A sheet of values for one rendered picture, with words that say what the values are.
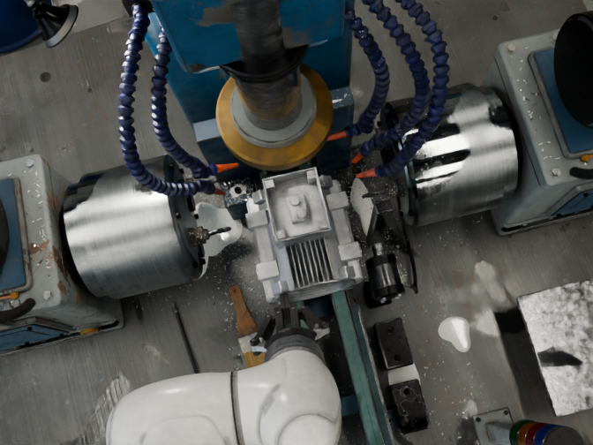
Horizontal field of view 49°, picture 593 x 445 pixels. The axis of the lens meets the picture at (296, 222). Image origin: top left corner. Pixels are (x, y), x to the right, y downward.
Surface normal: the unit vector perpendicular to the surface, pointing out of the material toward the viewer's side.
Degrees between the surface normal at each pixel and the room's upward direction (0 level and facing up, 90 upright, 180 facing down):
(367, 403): 0
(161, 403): 24
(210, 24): 90
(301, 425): 17
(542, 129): 0
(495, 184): 54
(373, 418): 0
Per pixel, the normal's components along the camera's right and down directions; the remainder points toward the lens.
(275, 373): -0.23, -0.92
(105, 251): 0.06, 0.22
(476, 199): 0.18, 0.75
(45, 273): -0.05, -0.25
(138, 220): 0.00, -0.04
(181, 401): -0.04, -0.61
